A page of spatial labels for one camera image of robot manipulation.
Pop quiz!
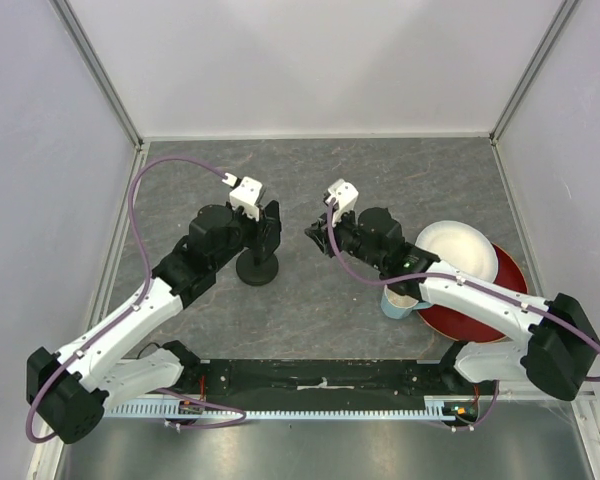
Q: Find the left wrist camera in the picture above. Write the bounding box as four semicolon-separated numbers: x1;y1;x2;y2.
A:
222;173;265;221

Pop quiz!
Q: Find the black phone stand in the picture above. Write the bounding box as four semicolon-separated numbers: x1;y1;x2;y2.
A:
236;250;279;287

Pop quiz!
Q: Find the white paper plate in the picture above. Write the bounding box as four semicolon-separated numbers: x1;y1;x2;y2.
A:
415;220;499;282

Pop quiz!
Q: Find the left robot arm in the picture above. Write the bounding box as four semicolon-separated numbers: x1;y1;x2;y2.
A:
25;200;282;444

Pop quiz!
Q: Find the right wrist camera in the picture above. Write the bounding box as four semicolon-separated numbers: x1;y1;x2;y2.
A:
324;179;359;227

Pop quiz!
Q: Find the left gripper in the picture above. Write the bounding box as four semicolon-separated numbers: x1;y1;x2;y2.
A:
211;200;274;270

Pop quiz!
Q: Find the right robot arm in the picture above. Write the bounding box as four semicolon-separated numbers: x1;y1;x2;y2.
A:
305;207;600;401

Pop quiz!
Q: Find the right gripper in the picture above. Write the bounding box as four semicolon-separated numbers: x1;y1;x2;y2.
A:
303;206;384;272

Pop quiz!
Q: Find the left aluminium frame post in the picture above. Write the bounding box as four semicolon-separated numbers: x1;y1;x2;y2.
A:
49;0;144;150

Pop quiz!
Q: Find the right aluminium frame post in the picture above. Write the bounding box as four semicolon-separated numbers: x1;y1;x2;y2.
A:
489;0;581;147

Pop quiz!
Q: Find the slotted cable duct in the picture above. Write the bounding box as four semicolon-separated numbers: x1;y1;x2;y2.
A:
104;394;481;420

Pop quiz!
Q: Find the red round tray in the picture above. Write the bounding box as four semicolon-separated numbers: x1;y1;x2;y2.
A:
418;244;529;343

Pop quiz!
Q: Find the aluminium frame post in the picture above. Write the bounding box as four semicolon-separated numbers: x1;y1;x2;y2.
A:
49;0;144;150
489;0;581;147

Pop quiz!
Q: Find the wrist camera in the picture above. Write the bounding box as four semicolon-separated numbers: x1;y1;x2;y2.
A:
222;173;265;221
324;179;359;227

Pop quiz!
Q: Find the light blue mug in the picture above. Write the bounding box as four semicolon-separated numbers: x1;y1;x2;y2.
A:
380;286;432;320

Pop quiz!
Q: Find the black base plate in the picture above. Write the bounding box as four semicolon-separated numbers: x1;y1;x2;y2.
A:
174;357;499;412

